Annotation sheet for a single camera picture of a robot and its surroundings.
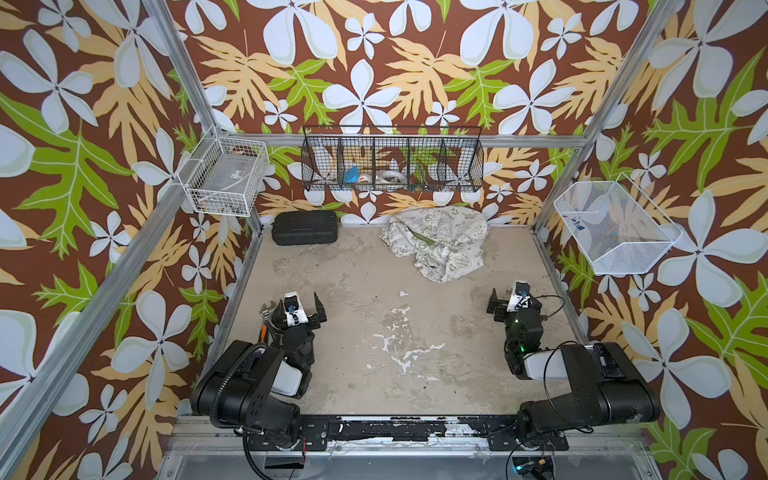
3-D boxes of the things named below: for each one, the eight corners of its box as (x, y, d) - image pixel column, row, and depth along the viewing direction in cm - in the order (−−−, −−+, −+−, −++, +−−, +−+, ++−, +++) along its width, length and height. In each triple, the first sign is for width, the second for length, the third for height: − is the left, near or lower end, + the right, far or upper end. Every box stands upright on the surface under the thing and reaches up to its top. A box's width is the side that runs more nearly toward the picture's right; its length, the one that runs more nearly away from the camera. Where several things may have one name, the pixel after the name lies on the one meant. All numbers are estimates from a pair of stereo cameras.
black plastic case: (270, 246, 115) (266, 237, 111) (279, 219, 125) (276, 210, 121) (335, 247, 116) (334, 238, 111) (339, 219, 125) (338, 210, 121)
